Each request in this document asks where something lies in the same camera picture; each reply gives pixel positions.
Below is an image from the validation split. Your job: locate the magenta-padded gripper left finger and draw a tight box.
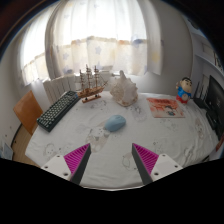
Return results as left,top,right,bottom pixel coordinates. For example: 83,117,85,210
40,143,92,186

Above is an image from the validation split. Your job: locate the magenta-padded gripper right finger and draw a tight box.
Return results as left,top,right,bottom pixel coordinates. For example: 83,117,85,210
131,143,184,186

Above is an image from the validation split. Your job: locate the light blue computer mouse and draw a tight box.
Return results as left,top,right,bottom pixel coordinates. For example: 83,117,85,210
104,114,127,133

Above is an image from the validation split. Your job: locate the red printed mouse pad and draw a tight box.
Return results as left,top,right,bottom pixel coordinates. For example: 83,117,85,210
146,97,186,119

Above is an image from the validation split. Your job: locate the white printed tablecloth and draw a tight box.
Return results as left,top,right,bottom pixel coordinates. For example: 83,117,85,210
24,90,219,190

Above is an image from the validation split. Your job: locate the black keyboard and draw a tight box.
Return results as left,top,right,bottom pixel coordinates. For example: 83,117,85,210
36,90,81,133

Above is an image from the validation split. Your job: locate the wooden chair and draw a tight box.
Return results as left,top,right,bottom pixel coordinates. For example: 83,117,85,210
13,90,44,136

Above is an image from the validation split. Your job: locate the black router with antennas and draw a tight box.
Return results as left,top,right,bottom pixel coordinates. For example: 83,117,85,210
193,75,210,110

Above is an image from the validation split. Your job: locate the cartoon boy figurine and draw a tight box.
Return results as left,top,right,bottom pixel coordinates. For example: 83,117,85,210
175,77,193,105

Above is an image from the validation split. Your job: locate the white radiator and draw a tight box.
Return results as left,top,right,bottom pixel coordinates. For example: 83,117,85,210
42,73,114,105

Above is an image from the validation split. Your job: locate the wooden model sailing ship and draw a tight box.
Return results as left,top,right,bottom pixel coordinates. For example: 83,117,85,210
76,64,110,104

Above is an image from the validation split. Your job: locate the black monitor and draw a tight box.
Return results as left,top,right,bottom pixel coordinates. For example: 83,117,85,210
205,75,224,141

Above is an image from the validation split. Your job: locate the large white conch shell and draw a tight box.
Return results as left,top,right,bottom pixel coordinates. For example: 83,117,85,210
109,70,139,108

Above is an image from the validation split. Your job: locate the white star-print curtain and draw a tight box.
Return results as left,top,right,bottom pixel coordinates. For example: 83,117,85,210
19,0,164,85

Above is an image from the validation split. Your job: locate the white wall shelf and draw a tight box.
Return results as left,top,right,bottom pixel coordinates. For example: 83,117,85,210
193,23,224,73

